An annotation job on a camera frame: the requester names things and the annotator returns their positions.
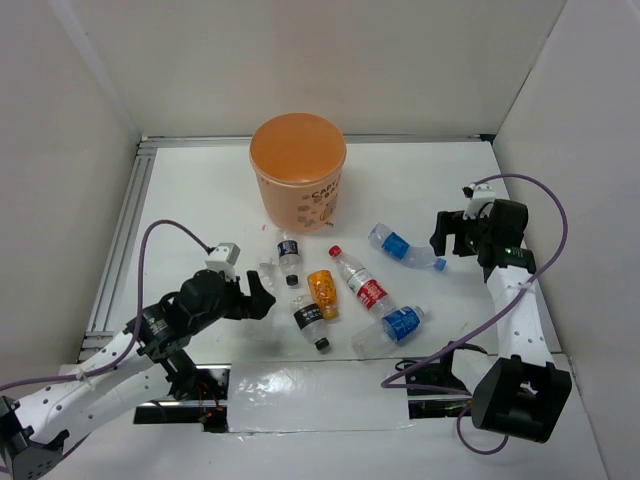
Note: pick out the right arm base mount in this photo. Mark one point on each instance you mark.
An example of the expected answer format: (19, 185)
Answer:
(447, 401)

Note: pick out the clear bottle red label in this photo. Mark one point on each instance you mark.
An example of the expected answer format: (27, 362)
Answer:
(363, 284)

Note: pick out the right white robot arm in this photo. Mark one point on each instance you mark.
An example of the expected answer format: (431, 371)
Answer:
(520, 393)

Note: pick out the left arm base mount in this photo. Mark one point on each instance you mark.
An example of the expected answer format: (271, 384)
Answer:
(204, 406)

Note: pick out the orange plastic bin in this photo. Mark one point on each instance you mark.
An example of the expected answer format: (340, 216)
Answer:
(298, 160)

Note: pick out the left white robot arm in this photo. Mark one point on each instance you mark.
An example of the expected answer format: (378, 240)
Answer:
(147, 361)

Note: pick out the clear bottle dark blue label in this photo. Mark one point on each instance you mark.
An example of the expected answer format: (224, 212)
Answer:
(289, 258)

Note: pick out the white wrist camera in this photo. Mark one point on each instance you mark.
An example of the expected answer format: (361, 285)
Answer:
(480, 198)
(222, 259)

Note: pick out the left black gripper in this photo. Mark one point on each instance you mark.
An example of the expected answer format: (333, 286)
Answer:
(254, 305)

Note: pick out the clear bottle black label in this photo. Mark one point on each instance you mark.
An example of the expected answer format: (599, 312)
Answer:
(310, 321)

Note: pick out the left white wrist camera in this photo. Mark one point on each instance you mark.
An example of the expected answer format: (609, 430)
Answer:
(222, 259)

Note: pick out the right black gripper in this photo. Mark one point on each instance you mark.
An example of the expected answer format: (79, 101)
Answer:
(453, 222)

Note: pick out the orange juice bottle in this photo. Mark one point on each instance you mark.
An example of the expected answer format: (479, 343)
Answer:
(323, 292)

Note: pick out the crushed bottle blue label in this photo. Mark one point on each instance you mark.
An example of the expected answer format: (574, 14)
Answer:
(387, 241)

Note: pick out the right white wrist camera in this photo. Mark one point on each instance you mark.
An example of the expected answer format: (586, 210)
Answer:
(480, 198)

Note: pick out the clear bottle white cap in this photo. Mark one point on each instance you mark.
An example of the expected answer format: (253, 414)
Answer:
(266, 270)

